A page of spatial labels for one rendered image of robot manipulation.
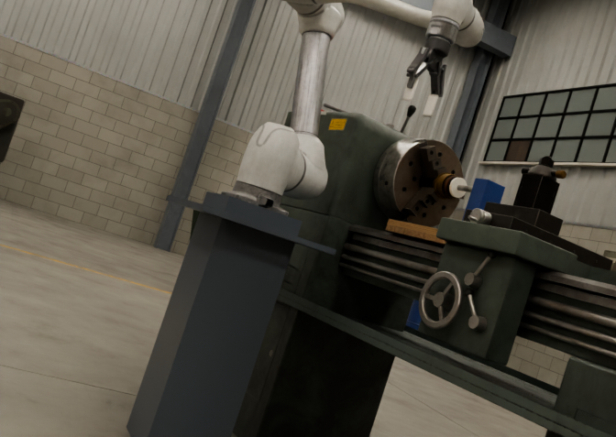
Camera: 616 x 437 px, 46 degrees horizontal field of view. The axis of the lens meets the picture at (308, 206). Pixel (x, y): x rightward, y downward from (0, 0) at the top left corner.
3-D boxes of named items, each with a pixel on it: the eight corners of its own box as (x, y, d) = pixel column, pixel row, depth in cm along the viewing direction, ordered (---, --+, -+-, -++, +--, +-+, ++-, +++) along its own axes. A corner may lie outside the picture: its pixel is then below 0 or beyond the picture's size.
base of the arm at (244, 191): (240, 199, 216) (247, 181, 216) (218, 194, 236) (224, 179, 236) (293, 218, 223) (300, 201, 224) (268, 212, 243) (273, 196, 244)
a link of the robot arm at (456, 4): (456, 17, 210) (469, 36, 221) (473, -33, 211) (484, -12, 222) (423, 13, 215) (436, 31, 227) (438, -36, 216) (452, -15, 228)
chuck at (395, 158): (364, 199, 255) (403, 122, 260) (423, 239, 271) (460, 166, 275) (379, 201, 248) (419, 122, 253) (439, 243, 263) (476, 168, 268)
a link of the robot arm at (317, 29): (260, 191, 244) (292, 205, 263) (302, 192, 236) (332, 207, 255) (290, -20, 257) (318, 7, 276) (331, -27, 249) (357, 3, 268)
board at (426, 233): (384, 230, 241) (389, 218, 241) (461, 258, 259) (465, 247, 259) (444, 244, 215) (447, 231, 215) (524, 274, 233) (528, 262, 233)
